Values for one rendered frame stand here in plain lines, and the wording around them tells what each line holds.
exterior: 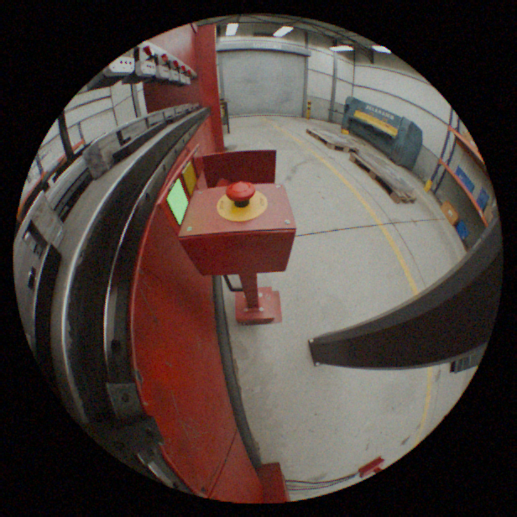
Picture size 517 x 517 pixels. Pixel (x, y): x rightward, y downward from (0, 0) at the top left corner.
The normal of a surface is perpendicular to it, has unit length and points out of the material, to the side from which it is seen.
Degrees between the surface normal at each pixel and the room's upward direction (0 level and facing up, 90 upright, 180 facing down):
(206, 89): 90
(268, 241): 90
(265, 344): 0
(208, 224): 0
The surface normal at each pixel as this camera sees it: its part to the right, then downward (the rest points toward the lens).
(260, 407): -0.01, -0.52
